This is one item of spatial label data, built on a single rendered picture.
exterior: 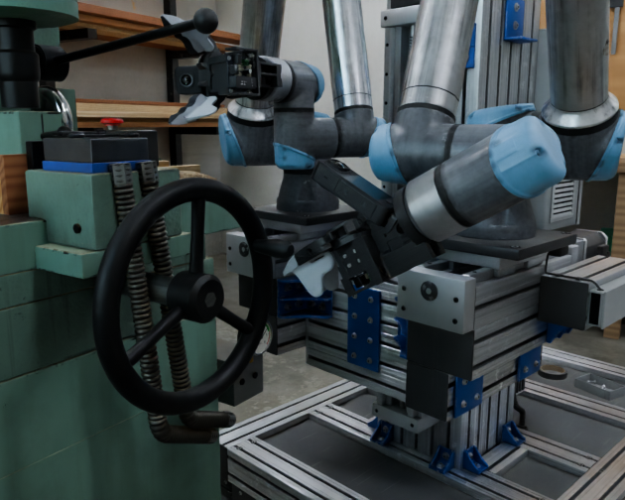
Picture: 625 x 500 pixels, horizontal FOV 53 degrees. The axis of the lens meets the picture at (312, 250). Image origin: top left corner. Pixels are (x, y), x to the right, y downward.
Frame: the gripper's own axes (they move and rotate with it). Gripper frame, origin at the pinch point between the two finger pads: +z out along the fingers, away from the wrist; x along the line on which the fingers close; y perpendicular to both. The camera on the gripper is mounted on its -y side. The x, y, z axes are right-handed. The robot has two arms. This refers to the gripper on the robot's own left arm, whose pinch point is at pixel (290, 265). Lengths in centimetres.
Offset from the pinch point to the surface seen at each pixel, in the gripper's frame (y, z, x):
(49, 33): -58, 32, 6
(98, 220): -13.2, 8.8, -18.3
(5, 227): -17.2, 17.4, -24.3
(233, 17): -218, 188, 300
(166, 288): -3.3, 9.2, -12.6
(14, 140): -32.2, 23.8, -14.5
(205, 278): -2.0, 3.5, -11.4
